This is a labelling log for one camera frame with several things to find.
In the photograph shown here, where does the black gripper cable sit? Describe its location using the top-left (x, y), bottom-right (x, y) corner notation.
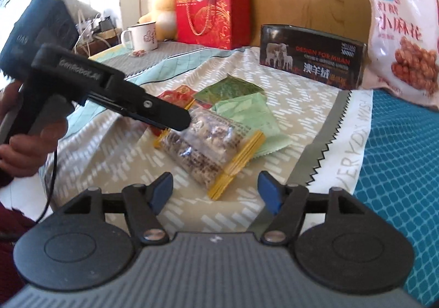
top-left (32, 145), bottom-right (59, 224)

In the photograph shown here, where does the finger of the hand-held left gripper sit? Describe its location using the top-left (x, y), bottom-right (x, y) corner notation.
top-left (86, 80), bottom-right (192, 131)

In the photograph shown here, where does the clear grain snack packet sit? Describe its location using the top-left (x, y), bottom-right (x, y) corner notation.
top-left (161, 138), bottom-right (239, 199)
top-left (153, 107), bottom-right (266, 173)

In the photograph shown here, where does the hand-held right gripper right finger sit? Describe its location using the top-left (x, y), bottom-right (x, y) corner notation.
top-left (257, 171), bottom-right (364, 244)

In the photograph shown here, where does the red snack packet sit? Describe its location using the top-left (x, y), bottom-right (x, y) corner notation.
top-left (158, 85), bottom-right (199, 110)

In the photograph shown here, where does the patterned bed sheet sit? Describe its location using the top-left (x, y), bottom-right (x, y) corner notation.
top-left (38, 39), bottom-right (374, 240)

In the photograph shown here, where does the black sheep print box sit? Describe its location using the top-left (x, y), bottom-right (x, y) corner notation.
top-left (259, 24), bottom-right (366, 90)

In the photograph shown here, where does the dark green snack packet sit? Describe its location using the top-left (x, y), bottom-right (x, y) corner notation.
top-left (194, 77), bottom-right (264, 103)

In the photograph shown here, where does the wooden bedside cabinet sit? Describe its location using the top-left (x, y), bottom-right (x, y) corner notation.
top-left (75, 29), bottom-right (124, 56)

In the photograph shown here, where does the red gift box with handle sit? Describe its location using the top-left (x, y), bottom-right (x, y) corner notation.
top-left (175, 0), bottom-right (252, 51)

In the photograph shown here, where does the pink snack bag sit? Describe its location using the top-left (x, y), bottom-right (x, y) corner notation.
top-left (360, 0), bottom-right (439, 108)

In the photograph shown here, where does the white enamel mug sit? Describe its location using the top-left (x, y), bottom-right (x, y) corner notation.
top-left (120, 21), bottom-right (159, 52)

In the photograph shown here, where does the dark red clothing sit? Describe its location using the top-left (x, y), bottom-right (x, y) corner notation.
top-left (0, 171), bottom-right (38, 298)

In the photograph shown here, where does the yellow duck plush toy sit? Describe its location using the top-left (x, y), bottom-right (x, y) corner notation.
top-left (138, 0), bottom-right (179, 42)

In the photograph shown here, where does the person's left hand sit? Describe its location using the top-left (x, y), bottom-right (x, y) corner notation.
top-left (0, 83), bottom-right (69, 185)

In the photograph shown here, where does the pale green snack packet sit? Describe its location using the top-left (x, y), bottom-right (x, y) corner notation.
top-left (211, 93), bottom-right (268, 115)
top-left (233, 107), bottom-right (292, 158)

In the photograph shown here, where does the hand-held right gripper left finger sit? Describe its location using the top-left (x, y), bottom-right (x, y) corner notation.
top-left (65, 172), bottom-right (173, 244)

